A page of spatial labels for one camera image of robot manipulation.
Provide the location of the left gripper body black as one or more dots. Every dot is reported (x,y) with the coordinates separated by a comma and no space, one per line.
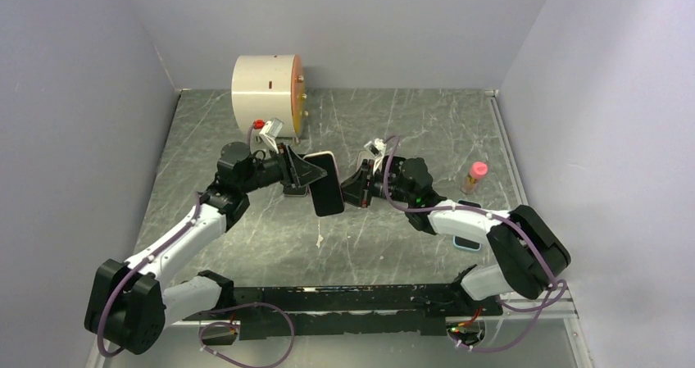
(267,172)

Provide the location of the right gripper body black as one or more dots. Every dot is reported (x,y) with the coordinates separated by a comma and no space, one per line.
(393,190)

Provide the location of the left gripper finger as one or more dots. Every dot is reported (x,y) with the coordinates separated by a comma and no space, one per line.
(302,177)
(288,161)

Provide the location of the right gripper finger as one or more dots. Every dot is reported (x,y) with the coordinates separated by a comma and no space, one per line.
(364,172)
(357,193)

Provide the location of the phone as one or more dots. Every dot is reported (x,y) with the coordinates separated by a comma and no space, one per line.
(295,192)
(466,244)
(326,193)

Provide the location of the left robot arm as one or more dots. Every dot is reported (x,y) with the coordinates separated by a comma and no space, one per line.
(131,302)

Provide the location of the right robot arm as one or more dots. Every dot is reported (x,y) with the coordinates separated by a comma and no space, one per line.
(528,257)

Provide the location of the phone in blue case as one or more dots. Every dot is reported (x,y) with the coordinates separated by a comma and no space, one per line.
(466,244)

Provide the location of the white cylindrical drum device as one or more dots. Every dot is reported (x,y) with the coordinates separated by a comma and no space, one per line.
(264,87)

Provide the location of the pink capped small bottle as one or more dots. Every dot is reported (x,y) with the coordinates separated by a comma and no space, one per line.
(478,170)

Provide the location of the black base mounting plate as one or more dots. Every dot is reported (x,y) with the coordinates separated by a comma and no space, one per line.
(427,309)

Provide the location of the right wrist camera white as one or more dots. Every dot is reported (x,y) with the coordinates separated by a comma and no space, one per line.
(376,149)

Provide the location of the aluminium frame rail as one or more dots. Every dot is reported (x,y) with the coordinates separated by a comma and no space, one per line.
(521,337)

